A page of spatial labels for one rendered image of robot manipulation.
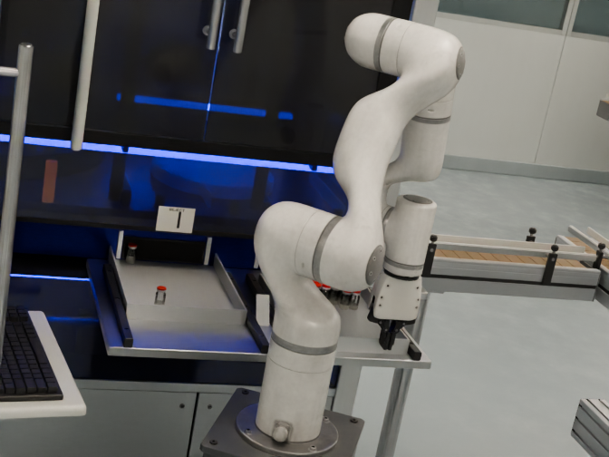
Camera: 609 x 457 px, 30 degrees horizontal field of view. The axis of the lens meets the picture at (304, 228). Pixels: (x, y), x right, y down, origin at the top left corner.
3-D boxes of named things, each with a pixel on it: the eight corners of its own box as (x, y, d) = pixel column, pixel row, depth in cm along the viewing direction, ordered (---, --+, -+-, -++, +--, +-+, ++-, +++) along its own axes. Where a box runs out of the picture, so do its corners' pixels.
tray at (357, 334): (256, 286, 270) (259, 272, 269) (359, 293, 278) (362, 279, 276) (292, 349, 239) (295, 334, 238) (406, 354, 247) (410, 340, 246)
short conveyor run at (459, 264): (364, 288, 292) (376, 231, 287) (346, 267, 306) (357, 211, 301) (596, 304, 313) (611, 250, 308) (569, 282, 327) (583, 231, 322)
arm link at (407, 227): (374, 255, 235) (414, 268, 231) (387, 194, 231) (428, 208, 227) (391, 247, 242) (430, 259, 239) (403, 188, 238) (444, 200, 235)
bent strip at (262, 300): (251, 318, 251) (256, 294, 249) (265, 318, 252) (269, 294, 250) (266, 345, 238) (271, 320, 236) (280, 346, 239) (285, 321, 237)
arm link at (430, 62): (294, 278, 204) (375, 307, 197) (272, 259, 193) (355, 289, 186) (400, 34, 212) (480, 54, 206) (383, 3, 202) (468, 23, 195)
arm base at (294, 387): (326, 469, 198) (346, 374, 193) (223, 441, 201) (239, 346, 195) (345, 422, 216) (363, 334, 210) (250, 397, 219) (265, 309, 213)
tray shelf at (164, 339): (85, 265, 268) (86, 257, 268) (362, 284, 290) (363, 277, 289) (107, 355, 225) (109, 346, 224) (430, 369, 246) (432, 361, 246)
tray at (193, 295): (107, 259, 269) (109, 245, 268) (214, 267, 277) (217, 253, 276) (125, 318, 239) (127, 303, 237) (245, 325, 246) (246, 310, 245)
